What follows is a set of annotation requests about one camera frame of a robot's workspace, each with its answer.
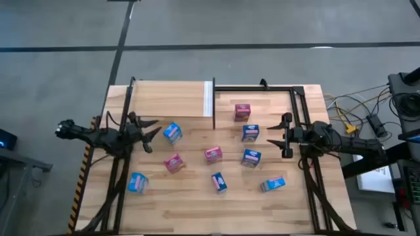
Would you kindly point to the yellow black hazard strip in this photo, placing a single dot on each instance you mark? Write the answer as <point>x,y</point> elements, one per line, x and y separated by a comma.
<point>78,187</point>

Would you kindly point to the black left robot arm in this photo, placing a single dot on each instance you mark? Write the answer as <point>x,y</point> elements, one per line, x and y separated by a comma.
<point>98,137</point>

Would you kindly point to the black power adapter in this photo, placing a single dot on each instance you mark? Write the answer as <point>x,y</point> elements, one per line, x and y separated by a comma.
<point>376,125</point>

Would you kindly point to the wooden shelf board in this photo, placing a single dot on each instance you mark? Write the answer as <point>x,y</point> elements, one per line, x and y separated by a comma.
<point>170,98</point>

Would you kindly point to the white board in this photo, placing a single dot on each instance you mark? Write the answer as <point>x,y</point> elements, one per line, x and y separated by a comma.
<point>377,180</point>

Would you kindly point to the Rice Krispies cereal box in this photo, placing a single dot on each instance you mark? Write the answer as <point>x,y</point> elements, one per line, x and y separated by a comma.
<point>138,182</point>
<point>173,132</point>
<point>273,184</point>

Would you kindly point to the Frosted Flakes cereal box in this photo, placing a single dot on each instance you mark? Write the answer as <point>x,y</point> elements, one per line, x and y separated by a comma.
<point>251,157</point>
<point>250,132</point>
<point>219,182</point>

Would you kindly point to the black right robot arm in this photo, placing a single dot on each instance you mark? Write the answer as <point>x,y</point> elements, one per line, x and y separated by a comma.
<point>354,147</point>

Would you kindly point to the Raisin Bran cereal box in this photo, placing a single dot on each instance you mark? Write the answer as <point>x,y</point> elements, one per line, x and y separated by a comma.
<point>213,154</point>
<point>242,111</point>
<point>174,163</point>

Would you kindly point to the dark device with blue light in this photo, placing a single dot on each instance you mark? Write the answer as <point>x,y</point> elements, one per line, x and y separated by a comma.
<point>6,139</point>

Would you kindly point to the grey desk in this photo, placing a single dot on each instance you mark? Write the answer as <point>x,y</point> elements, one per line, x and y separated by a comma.
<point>26,159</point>

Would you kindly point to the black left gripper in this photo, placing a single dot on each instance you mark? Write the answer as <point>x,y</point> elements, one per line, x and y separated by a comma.
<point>136,134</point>

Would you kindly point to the black aluminium table frame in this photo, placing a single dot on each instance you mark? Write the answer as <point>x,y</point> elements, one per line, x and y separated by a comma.
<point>256,88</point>

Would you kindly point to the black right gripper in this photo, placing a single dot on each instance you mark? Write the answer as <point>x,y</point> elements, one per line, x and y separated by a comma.
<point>295,136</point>

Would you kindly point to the black metal beam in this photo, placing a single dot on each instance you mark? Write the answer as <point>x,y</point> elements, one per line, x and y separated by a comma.
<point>403,152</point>

